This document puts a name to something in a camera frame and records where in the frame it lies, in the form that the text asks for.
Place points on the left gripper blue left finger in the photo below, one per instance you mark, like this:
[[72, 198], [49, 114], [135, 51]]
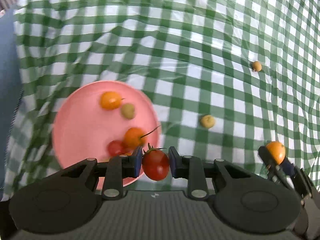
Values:
[[117, 169]]

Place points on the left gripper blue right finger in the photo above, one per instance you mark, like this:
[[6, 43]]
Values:
[[190, 168]]

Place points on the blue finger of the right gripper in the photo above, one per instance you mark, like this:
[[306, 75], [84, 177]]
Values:
[[275, 172], [290, 170]]

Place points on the orange kumquat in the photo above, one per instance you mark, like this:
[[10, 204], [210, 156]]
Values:
[[277, 151], [110, 100]]

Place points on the red cherry tomato with stem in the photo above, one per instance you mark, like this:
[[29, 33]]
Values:
[[115, 148]]

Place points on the orange mandarin with leaf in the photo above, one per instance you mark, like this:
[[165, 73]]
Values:
[[135, 137]]

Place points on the pink round plate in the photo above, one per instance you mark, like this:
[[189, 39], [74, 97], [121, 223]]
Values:
[[82, 129]]

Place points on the green white checkered tablecloth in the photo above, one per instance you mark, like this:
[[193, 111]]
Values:
[[190, 57]]

